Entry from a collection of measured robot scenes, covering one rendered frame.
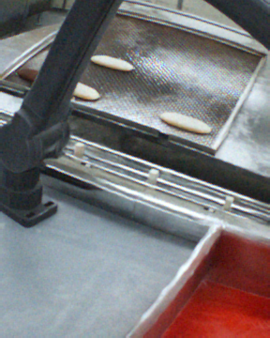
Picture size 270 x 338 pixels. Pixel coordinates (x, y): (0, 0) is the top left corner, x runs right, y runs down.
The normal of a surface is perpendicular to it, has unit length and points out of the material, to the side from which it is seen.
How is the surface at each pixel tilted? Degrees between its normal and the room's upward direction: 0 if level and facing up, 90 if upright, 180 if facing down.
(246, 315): 0
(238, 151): 10
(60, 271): 0
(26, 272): 0
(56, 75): 91
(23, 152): 90
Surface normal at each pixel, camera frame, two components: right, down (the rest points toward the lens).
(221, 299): 0.17, -0.87
